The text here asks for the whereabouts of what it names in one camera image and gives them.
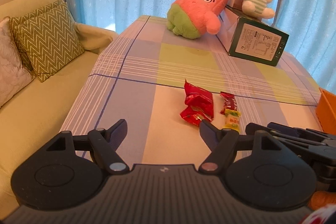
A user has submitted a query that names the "right hand orange glove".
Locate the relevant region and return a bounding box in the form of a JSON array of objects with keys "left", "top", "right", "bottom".
[{"left": 308, "top": 191, "right": 336, "bottom": 210}]

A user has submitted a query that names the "orange plastic tray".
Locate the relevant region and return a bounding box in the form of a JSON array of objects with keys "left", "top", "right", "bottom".
[{"left": 315, "top": 88, "right": 336, "bottom": 135}]

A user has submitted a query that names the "yellow snack packet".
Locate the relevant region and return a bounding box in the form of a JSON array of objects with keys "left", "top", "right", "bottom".
[{"left": 223, "top": 109, "right": 241, "bottom": 132}]

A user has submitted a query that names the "beige sofa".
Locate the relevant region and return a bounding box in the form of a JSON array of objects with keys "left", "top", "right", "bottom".
[{"left": 0, "top": 0, "right": 119, "bottom": 221}]

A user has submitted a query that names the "red candy bar wrapper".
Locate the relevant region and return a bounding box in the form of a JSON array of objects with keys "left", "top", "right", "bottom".
[{"left": 220, "top": 92, "right": 238, "bottom": 115}]

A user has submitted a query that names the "small red snack packet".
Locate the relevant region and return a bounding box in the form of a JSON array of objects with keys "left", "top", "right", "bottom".
[{"left": 180, "top": 106, "right": 212, "bottom": 127}]

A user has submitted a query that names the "large red snack packet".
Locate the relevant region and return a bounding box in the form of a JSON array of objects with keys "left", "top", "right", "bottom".
[{"left": 184, "top": 81, "right": 214, "bottom": 119}]

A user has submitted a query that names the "white fluffy cushion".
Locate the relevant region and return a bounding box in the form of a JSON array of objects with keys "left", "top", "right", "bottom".
[{"left": 0, "top": 16, "right": 35, "bottom": 107}]

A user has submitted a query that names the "plaid tablecloth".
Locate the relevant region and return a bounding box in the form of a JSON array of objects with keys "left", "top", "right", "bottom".
[{"left": 62, "top": 16, "right": 321, "bottom": 165}]

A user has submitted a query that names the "green cardboard box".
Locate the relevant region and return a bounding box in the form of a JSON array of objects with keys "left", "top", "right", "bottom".
[{"left": 217, "top": 6, "right": 289, "bottom": 67}]

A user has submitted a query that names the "green chevron cushion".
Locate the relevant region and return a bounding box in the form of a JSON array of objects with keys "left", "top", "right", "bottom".
[{"left": 9, "top": 1, "right": 84, "bottom": 82}]

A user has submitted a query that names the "pink starfish plush toy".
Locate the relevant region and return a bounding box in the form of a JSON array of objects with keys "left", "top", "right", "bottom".
[{"left": 167, "top": 0, "right": 228, "bottom": 39}]

